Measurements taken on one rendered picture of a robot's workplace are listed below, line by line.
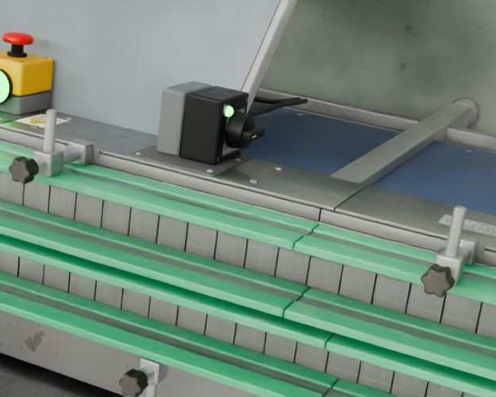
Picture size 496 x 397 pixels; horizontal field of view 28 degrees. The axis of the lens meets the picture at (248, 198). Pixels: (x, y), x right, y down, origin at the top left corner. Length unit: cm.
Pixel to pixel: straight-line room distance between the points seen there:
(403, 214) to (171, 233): 27
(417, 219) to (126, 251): 33
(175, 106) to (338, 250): 29
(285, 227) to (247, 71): 25
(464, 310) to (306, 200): 20
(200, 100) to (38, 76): 26
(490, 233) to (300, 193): 21
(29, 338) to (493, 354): 60
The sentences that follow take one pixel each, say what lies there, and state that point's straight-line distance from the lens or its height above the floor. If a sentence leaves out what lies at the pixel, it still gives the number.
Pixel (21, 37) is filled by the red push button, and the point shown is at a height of 80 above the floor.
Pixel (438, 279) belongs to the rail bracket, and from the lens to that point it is 92.
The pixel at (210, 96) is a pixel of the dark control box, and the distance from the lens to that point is 116.
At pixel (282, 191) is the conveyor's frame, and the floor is 86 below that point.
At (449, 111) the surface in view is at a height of 14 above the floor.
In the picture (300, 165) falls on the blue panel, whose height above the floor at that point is 66.
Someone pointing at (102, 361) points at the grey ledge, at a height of 88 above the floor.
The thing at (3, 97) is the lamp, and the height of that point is 84.
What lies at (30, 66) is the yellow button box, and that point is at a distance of 131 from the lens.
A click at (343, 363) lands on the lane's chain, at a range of 112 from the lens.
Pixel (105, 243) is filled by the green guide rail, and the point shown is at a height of 92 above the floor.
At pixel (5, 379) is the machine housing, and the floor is 92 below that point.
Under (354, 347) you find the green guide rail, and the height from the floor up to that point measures 96.
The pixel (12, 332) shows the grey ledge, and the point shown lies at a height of 88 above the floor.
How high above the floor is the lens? 186
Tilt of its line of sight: 63 degrees down
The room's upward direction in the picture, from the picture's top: 118 degrees counter-clockwise
